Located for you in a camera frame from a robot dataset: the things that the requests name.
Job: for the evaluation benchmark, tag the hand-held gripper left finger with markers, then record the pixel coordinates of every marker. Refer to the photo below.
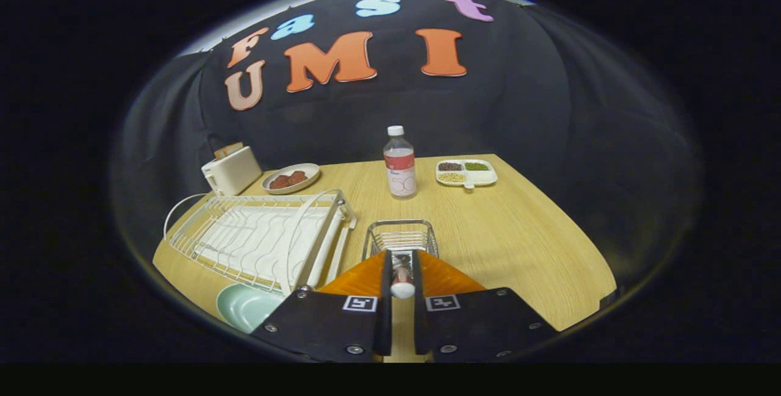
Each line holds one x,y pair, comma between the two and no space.
385,323

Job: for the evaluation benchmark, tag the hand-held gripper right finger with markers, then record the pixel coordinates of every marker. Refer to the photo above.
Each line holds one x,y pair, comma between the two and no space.
419,323

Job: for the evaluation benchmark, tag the mint green plate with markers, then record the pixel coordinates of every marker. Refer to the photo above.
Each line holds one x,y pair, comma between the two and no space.
244,307

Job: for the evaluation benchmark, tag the beige plate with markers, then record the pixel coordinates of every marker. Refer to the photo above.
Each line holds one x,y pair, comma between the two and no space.
310,171

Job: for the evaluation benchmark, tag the clear plastic bottle white cap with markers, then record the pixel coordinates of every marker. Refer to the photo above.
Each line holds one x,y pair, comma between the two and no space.
399,170

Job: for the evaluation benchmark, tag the white ribbed drain tray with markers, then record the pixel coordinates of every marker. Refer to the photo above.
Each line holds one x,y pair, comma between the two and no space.
256,237

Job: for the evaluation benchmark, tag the white divided tray with beans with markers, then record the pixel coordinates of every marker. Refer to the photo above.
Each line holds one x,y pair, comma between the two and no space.
485,177

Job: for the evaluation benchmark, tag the brown meat patty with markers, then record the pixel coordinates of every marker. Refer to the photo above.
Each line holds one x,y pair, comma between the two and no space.
298,177
279,182

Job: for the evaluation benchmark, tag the white toaster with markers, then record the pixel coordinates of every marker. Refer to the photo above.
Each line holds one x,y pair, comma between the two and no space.
235,170

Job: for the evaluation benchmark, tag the bread slices in toaster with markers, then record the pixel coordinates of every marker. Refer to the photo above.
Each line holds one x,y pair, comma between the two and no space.
227,151

